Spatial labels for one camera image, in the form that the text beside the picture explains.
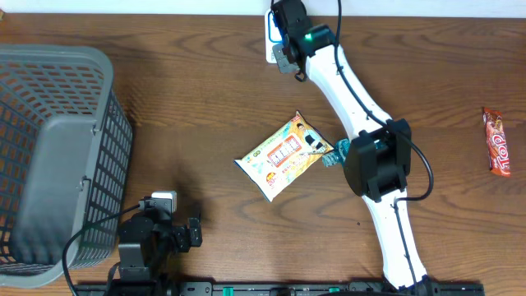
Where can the blue mouthwash bottle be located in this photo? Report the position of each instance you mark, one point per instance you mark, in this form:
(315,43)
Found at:
(338,155)

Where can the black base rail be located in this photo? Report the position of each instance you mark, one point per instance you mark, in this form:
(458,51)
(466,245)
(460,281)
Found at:
(426,287)

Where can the brown Top chocolate bar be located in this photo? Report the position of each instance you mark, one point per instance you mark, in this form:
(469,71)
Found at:
(498,154)

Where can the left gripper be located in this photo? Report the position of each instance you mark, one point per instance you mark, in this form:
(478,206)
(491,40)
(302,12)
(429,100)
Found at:
(182,238)

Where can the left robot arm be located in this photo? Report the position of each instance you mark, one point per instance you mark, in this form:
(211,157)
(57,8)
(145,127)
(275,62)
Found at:
(146,241)

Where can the grey plastic shopping basket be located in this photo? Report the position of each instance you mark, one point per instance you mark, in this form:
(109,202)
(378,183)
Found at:
(65,150)

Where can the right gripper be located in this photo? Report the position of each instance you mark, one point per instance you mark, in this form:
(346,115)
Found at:
(283,66)

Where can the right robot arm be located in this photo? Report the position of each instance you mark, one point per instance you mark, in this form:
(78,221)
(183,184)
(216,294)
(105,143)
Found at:
(378,160)

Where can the white barcode scanner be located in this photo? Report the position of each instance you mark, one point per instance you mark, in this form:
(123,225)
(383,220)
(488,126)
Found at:
(272,36)

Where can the yellow snack bag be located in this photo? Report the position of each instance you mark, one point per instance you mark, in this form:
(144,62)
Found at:
(284,156)

